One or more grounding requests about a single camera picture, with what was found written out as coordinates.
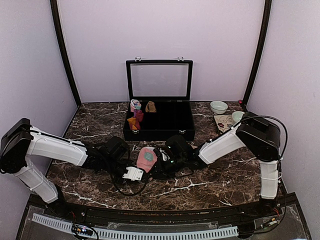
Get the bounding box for rolled brown sock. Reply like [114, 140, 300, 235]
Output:
[145, 101, 157, 113]

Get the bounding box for left black frame post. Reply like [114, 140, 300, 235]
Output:
[50, 0, 82, 108]

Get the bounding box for rolled pink white sock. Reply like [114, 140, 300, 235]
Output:
[130, 99, 142, 112]

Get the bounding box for white slotted cable duct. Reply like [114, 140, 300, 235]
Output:
[31, 213, 239, 240]

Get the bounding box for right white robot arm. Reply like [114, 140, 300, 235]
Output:
[153, 111, 284, 217]

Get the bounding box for far pale green bowl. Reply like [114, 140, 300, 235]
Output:
[210, 100, 228, 115]

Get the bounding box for rolled purple red sock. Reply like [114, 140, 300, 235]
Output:
[133, 109, 144, 122]

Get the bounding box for pink patterned sock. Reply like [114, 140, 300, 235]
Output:
[136, 146, 157, 173]

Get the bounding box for black glass-lid storage box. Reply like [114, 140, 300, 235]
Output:
[123, 58, 196, 141]

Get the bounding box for near pale green bowl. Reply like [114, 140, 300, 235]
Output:
[231, 111, 245, 124]

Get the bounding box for black frame post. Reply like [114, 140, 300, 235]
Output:
[241, 0, 272, 109]
[50, 0, 82, 108]

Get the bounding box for small circuit board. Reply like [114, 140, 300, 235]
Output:
[71, 224, 94, 236]

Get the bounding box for pale green bowl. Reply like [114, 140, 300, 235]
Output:
[231, 111, 245, 124]
[210, 100, 228, 115]

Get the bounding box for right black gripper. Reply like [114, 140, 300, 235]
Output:
[147, 154, 187, 180]

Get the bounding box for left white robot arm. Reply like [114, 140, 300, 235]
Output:
[0, 118, 148, 218]

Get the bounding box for right black frame post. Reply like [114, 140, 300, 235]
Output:
[241, 0, 272, 109]

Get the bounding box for rolled orange sock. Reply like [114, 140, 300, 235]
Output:
[127, 117, 141, 131]

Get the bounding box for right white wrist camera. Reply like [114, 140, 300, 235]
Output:
[153, 148, 170, 162]

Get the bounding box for floral square plate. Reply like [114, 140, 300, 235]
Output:
[213, 114, 236, 135]

